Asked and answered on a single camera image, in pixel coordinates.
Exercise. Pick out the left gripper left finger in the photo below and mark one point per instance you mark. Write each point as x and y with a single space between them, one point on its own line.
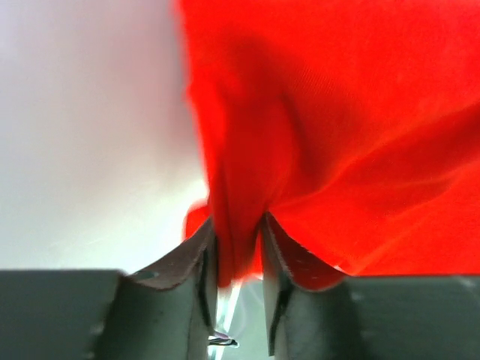
182 297

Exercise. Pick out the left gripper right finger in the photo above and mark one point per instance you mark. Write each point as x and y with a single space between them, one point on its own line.
294 285

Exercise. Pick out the red t shirt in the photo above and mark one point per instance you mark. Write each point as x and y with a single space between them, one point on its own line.
354 123

